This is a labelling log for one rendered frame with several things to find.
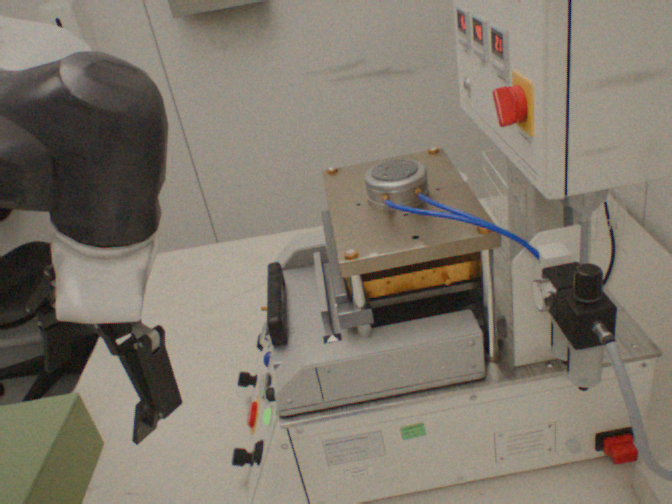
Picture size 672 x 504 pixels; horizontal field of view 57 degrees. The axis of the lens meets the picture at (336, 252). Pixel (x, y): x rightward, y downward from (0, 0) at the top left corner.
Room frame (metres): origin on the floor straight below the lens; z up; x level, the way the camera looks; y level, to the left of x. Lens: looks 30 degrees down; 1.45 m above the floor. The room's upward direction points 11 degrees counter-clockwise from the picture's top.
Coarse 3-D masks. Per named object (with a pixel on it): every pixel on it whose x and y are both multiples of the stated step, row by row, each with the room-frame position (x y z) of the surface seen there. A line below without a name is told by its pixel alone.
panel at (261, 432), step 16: (272, 352) 0.71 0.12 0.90; (256, 368) 0.83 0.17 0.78; (272, 368) 0.68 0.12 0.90; (256, 384) 0.78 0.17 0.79; (256, 400) 0.73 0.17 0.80; (256, 416) 0.69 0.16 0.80; (272, 416) 0.58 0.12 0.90; (256, 432) 0.66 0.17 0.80; (272, 432) 0.56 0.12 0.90; (256, 464) 0.60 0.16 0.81; (256, 480) 0.57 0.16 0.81
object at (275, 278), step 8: (272, 264) 0.77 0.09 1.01; (280, 264) 0.78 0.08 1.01; (272, 272) 0.75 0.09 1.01; (280, 272) 0.75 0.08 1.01; (272, 280) 0.73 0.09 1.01; (280, 280) 0.73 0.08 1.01; (272, 288) 0.71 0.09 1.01; (280, 288) 0.71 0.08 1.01; (272, 296) 0.69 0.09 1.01; (280, 296) 0.69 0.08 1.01; (272, 304) 0.67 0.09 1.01; (280, 304) 0.67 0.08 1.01; (272, 312) 0.65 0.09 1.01; (280, 312) 0.65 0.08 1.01; (272, 320) 0.64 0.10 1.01; (280, 320) 0.64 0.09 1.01; (272, 328) 0.63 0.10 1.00; (280, 328) 0.63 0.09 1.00; (272, 336) 0.63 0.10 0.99; (280, 336) 0.63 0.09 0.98; (272, 344) 0.63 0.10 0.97; (280, 344) 0.63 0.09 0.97
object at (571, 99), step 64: (512, 0) 0.63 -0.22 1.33; (576, 0) 0.54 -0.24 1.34; (640, 0) 0.54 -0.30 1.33; (512, 64) 0.63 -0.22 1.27; (576, 64) 0.54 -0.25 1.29; (640, 64) 0.54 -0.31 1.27; (512, 128) 0.64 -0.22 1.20; (576, 128) 0.54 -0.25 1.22; (640, 128) 0.54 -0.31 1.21; (512, 192) 0.73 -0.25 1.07; (576, 192) 0.54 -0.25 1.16; (512, 256) 0.74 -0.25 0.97; (576, 256) 0.55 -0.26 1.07
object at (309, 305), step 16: (320, 256) 0.77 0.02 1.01; (288, 272) 0.81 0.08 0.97; (304, 272) 0.80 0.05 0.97; (320, 272) 0.72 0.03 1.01; (288, 288) 0.76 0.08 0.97; (304, 288) 0.75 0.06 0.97; (320, 288) 0.68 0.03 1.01; (288, 304) 0.72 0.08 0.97; (304, 304) 0.71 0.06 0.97; (320, 304) 0.65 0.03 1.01; (496, 304) 0.63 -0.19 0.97; (288, 320) 0.68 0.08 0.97; (304, 320) 0.68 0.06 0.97; (320, 320) 0.67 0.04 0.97; (336, 320) 0.66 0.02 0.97; (480, 320) 0.60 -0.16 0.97; (288, 336) 0.65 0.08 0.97; (304, 336) 0.64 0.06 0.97; (320, 336) 0.63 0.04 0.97; (288, 352) 0.62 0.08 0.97
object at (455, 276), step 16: (464, 256) 0.62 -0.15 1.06; (384, 272) 0.62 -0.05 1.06; (400, 272) 0.61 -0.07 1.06; (416, 272) 0.60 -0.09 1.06; (432, 272) 0.60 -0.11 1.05; (448, 272) 0.60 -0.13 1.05; (464, 272) 0.60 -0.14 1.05; (368, 288) 0.60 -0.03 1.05; (384, 288) 0.60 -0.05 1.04; (400, 288) 0.60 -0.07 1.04; (416, 288) 0.60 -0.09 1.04; (432, 288) 0.61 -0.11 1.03; (448, 288) 0.60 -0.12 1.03; (464, 288) 0.60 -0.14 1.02; (384, 304) 0.60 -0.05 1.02
